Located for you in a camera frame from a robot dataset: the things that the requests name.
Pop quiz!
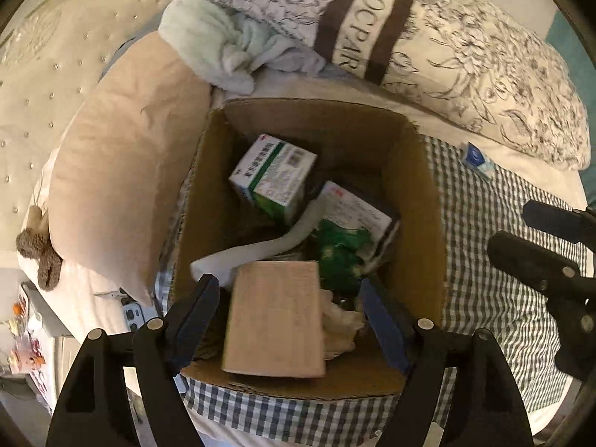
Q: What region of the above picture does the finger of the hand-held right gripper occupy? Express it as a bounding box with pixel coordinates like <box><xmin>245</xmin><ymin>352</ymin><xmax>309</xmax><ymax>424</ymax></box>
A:
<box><xmin>521</xmin><ymin>200</ymin><xmax>596</xmax><ymax>245</ymax></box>
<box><xmin>486</xmin><ymin>230</ymin><xmax>596</xmax><ymax>299</ymax></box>

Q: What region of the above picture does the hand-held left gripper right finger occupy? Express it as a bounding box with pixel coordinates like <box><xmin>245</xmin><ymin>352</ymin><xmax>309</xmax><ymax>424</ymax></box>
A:
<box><xmin>358</xmin><ymin>278</ymin><xmax>534</xmax><ymax>447</ymax></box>

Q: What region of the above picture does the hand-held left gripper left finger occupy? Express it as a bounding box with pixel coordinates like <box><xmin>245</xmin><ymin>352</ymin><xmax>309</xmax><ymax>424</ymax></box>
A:
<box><xmin>47</xmin><ymin>274</ymin><xmax>221</xmax><ymax>447</ymax></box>

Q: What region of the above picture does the white tissue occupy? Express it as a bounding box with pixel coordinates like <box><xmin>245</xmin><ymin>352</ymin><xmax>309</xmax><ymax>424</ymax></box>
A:
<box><xmin>319</xmin><ymin>289</ymin><xmax>366</xmax><ymax>359</ymax></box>

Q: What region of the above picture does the beige box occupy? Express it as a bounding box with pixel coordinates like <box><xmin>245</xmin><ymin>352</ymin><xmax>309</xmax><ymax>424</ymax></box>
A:
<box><xmin>221</xmin><ymin>261</ymin><xmax>327</xmax><ymax>379</ymax></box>

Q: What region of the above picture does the white bottle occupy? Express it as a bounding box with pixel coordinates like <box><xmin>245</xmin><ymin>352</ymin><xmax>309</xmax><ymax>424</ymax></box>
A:
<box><xmin>190</xmin><ymin>199</ymin><xmax>327</xmax><ymax>287</ymax></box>

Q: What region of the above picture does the green snack bag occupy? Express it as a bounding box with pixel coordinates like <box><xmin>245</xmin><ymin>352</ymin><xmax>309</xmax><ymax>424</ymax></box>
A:
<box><xmin>317</xmin><ymin>219</ymin><xmax>374</xmax><ymax>292</ymax></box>

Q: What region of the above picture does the cardboard box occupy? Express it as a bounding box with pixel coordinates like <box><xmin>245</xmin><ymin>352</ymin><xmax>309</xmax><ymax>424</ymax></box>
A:
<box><xmin>168</xmin><ymin>98</ymin><xmax>448</xmax><ymax>400</ymax></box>

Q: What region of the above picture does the green white medicine box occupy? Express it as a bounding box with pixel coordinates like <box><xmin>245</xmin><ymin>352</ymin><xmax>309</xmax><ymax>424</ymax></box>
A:
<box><xmin>228</xmin><ymin>134</ymin><xmax>318</xmax><ymax>224</ymax></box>

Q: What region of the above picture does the smartphone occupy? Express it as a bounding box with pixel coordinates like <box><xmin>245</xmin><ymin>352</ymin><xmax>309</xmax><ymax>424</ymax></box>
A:
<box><xmin>122</xmin><ymin>300</ymin><xmax>154</xmax><ymax>333</ymax></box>

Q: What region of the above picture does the checked cloth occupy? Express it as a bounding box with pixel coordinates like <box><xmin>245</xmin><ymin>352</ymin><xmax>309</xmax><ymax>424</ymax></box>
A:
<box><xmin>153</xmin><ymin>135</ymin><xmax>588</xmax><ymax>443</ymax></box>

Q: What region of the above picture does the blue white packet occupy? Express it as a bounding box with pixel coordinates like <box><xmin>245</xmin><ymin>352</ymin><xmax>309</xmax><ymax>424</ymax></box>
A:
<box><xmin>461</xmin><ymin>142</ymin><xmax>498</xmax><ymax>180</ymax></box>

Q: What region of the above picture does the white bedside table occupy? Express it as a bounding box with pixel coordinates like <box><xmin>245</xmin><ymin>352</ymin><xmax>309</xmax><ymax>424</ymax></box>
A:
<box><xmin>0</xmin><ymin>282</ymin><xmax>70</xmax><ymax>410</ymax></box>

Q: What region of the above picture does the beige pillow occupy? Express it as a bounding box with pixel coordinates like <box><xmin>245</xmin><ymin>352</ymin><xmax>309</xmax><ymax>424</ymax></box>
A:
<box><xmin>48</xmin><ymin>32</ymin><xmax>215</xmax><ymax>308</ymax></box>

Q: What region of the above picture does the brown teddy toy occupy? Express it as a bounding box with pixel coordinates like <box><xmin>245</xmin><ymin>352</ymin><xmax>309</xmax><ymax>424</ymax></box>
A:
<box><xmin>16</xmin><ymin>205</ymin><xmax>63</xmax><ymax>292</ymax></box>

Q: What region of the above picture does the teal curtain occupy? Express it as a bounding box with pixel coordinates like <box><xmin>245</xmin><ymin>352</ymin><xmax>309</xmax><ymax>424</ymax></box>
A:
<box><xmin>545</xmin><ymin>9</ymin><xmax>596</xmax><ymax>103</ymax></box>

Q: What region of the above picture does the floral patterned pillow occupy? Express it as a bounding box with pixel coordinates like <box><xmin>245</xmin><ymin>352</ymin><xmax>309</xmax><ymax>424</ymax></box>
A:
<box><xmin>200</xmin><ymin>0</ymin><xmax>592</xmax><ymax>171</ymax></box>

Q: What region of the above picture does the cream tufted headboard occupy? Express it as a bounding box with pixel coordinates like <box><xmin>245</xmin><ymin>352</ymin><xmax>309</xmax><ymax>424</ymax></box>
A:
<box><xmin>0</xmin><ymin>0</ymin><xmax>178</xmax><ymax>224</ymax></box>

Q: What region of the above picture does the mint green towel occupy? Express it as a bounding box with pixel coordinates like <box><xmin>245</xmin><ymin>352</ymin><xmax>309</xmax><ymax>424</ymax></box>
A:
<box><xmin>158</xmin><ymin>0</ymin><xmax>327</xmax><ymax>96</ymax></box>

